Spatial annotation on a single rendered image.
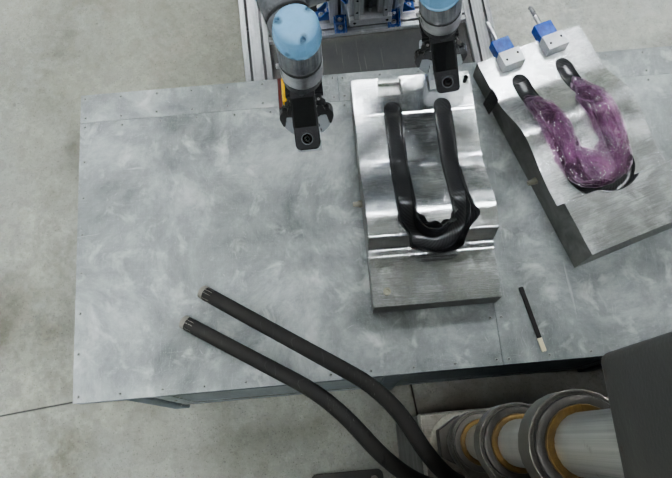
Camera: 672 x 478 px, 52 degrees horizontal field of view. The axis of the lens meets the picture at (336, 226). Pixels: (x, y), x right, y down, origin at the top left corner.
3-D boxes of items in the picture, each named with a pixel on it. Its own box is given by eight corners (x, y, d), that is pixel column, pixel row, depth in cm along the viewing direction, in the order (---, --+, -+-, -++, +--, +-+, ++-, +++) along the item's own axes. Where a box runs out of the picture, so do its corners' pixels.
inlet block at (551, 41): (517, 17, 161) (522, 3, 155) (536, 10, 161) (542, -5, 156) (542, 62, 157) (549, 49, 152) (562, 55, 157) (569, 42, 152)
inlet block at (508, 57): (475, 32, 160) (480, 18, 154) (494, 25, 160) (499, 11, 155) (500, 78, 156) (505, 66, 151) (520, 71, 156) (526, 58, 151)
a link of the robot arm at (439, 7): (477, -39, 109) (450, 6, 108) (473, -6, 120) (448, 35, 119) (433, -59, 110) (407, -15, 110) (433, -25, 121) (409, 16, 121)
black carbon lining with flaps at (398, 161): (380, 107, 150) (382, 85, 141) (453, 100, 150) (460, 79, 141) (398, 260, 139) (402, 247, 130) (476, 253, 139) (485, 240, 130)
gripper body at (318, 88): (323, 79, 134) (321, 45, 122) (326, 119, 131) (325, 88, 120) (284, 82, 134) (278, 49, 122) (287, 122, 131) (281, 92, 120)
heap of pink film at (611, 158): (514, 100, 151) (523, 82, 143) (585, 72, 153) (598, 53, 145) (569, 202, 144) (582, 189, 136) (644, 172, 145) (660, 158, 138)
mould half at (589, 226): (472, 75, 159) (481, 49, 149) (571, 38, 162) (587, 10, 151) (574, 268, 145) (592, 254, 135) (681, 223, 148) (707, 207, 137)
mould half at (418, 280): (350, 99, 158) (350, 69, 145) (462, 90, 158) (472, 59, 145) (372, 313, 143) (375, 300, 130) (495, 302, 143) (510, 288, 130)
